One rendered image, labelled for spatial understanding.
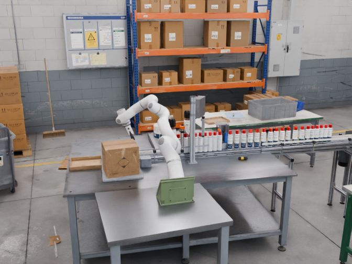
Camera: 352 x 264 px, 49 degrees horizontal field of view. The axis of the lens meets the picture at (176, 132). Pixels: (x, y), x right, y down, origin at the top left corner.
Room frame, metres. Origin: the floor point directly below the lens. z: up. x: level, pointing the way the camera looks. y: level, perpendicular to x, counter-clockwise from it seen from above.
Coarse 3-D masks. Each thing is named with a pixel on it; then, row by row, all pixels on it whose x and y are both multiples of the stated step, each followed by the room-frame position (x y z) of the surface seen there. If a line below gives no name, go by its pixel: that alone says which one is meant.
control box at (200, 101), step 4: (200, 96) 3.73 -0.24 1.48; (204, 96) 3.74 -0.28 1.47; (196, 100) 3.62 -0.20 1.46; (200, 100) 3.62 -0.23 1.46; (204, 100) 3.74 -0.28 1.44; (196, 104) 3.62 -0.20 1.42; (200, 104) 3.62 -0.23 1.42; (204, 104) 3.74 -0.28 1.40; (196, 108) 3.62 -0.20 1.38; (200, 108) 3.63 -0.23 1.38; (204, 108) 3.74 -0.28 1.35; (196, 112) 3.62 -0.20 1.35; (200, 112) 3.63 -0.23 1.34; (204, 112) 3.74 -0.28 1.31; (196, 116) 3.62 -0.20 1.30; (200, 116) 3.63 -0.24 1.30
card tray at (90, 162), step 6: (90, 156) 3.69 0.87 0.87; (96, 156) 3.70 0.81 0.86; (72, 162) 3.61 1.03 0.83; (78, 162) 3.61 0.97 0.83; (84, 162) 3.61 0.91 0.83; (90, 162) 3.61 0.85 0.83; (96, 162) 3.61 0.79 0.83; (72, 168) 3.41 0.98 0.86; (78, 168) 3.42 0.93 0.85; (84, 168) 3.43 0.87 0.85; (90, 168) 3.44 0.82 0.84; (96, 168) 3.45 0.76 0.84
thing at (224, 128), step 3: (216, 126) 3.95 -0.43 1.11; (219, 126) 3.96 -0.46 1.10; (222, 126) 4.00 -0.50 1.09; (225, 126) 4.01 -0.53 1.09; (228, 126) 3.91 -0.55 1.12; (216, 129) 3.95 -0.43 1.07; (222, 129) 4.00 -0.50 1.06; (225, 129) 4.00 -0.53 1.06; (228, 129) 3.91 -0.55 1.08; (222, 132) 4.00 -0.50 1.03; (228, 132) 3.91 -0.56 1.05; (222, 135) 3.96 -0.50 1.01; (222, 138) 3.96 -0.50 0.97; (222, 141) 3.93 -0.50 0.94; (222, 144) 3.88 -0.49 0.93; (225, 144) 3.88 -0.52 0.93; (222, 147) 3.88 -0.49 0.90; (225, 147) 3.88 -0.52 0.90
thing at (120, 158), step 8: (104, 144) 3.34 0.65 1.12; (112, 144) 3.33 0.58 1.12; (120, 144) 3.33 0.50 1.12; (128, 144) 3.33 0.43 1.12; (136, 144) 3.33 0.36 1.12; (104, 152) 3.24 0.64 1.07; (112, 152) 3.20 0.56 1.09; (120, 152) 3.22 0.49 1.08; (128, 152) 3.25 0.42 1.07; (136, 152) 3.27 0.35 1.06; (104, 160) 3.27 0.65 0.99; (112, 160) 3.20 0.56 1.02; (120, 160) 3.22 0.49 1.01; (128, 160) 3.24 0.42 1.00; (136, 160) 3.27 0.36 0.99; (104, 168) 3.30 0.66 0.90; (112, 168) 3.20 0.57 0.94; (120, 168) 3.22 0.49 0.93; (128, 168) 3.24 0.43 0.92; (136, 168) 3.27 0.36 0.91; (112, 176) 3.20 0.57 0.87; (120, 176) 3.22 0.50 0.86
